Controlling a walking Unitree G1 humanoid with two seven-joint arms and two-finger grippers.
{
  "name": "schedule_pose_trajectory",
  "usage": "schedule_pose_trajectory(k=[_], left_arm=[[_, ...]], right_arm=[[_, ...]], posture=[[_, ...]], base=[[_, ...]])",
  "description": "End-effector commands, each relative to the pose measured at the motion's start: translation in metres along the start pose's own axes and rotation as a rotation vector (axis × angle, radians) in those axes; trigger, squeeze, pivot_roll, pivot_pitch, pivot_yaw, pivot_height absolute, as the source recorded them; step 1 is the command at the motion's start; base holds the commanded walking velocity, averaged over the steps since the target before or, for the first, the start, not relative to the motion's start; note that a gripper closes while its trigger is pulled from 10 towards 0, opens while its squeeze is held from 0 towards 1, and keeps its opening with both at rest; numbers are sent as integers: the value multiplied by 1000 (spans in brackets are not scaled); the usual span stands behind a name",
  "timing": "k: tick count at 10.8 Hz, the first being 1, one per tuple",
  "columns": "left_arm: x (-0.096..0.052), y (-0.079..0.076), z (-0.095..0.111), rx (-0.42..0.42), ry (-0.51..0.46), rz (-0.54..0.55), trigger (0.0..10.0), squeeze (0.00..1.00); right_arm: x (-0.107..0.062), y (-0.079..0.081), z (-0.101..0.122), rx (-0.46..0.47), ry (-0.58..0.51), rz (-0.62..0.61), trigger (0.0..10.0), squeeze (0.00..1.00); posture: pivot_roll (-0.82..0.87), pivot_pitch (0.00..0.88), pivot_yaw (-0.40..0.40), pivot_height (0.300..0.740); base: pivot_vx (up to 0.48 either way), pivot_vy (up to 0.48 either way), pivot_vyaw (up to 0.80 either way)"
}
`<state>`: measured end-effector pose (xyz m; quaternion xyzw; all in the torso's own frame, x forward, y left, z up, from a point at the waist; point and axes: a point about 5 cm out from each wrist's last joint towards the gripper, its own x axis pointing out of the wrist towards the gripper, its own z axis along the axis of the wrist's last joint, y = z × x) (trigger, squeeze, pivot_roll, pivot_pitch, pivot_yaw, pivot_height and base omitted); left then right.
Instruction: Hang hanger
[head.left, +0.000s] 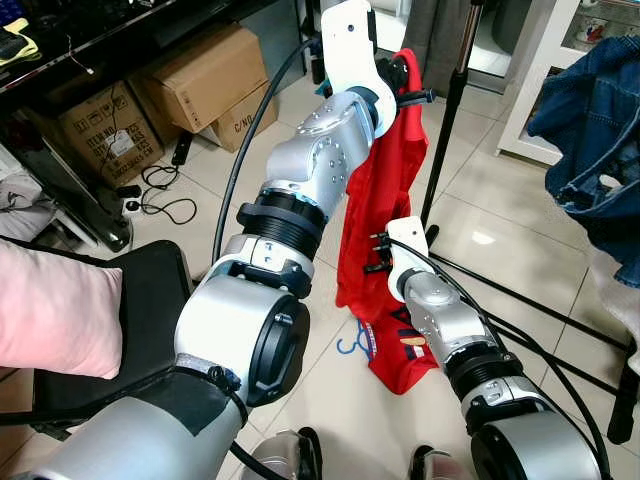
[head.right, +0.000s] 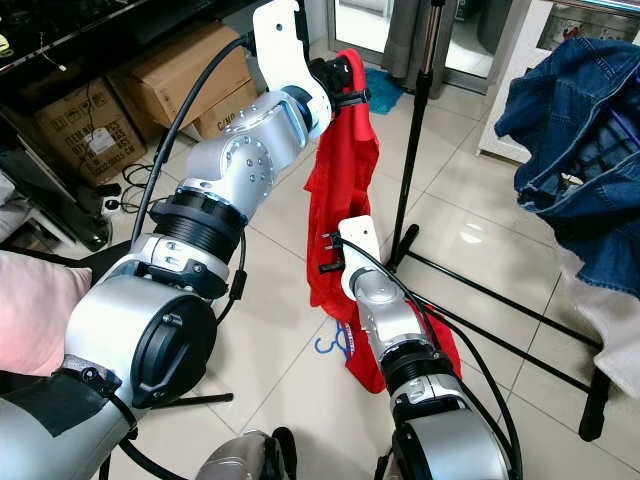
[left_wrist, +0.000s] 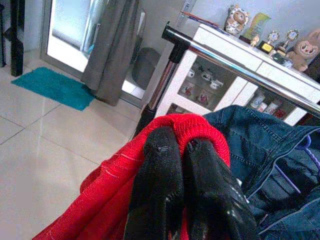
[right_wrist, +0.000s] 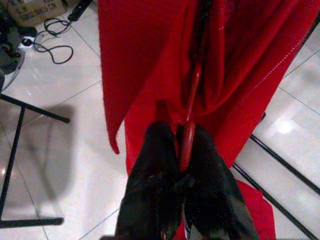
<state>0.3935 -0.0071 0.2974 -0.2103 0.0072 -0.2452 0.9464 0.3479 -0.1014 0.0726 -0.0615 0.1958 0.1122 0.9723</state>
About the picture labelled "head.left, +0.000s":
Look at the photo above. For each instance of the plain brown cardboard box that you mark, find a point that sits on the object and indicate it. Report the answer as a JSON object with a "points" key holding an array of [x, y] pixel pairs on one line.
{"points": [[200, 80]]}

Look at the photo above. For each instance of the cardboard box with white label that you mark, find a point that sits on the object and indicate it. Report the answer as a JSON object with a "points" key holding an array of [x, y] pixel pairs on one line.
{"points": [[100, 140]]}

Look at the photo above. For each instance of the black power strip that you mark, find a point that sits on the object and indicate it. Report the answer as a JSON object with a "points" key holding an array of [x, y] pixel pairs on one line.
{"points": [[182, 148]]}

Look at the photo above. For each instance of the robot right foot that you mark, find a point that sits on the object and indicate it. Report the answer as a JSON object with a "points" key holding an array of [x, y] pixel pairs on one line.
{"points": [[440, 465]]}

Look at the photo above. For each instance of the pink pillow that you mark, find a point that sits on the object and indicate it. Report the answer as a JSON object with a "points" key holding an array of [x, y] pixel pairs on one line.
{"points": [[55, 310]]}

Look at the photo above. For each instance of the white glass-door cabinet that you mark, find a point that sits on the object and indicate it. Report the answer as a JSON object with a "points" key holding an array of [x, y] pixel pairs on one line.
{"points": [[530, 90]]}

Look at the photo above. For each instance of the grey curtain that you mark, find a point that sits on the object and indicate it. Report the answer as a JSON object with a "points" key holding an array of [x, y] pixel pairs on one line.
{"points": [[430, 40]]}

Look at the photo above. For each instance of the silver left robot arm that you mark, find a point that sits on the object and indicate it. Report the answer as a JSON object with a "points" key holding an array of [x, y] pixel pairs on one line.
{"points": [[320, 150]]}

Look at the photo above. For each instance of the glass balcony door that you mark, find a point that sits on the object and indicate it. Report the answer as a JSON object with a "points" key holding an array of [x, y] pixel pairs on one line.
{"points": [[495, 50]]}

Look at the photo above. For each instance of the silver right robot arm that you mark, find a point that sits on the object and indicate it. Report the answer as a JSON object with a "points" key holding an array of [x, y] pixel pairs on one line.
{"points": [[440, 320]]}

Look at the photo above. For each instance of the red shirt with navy print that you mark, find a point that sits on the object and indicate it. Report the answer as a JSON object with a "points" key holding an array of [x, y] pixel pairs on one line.
{"points": [[395, 365]]}

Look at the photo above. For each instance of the red knit shirt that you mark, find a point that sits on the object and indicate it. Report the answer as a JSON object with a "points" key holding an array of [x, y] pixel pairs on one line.
{"points": [[385, 190]]}

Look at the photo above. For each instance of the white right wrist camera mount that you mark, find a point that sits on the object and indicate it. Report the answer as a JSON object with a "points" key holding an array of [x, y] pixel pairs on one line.
{"points": [[408, 250]]}

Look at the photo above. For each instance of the blue denim jacket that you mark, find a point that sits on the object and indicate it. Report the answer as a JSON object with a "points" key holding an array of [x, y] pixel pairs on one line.
{"points": [[590, 130]]}

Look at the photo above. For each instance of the grey cloth bundle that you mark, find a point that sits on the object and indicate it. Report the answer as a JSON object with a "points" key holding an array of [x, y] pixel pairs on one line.
{"points": [[20, 205]]}

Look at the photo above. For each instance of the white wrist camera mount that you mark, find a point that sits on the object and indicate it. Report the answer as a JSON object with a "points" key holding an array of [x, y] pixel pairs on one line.
{"points": [[408, 250], [348, 50]]}

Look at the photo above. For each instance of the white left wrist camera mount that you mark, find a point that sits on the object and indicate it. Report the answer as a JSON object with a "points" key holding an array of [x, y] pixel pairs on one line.
{"points": [[348, 50]]}

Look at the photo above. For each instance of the chrome and black clothes rack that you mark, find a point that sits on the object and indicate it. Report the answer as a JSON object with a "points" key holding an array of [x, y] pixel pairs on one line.
{"points": [[452, 110]]}

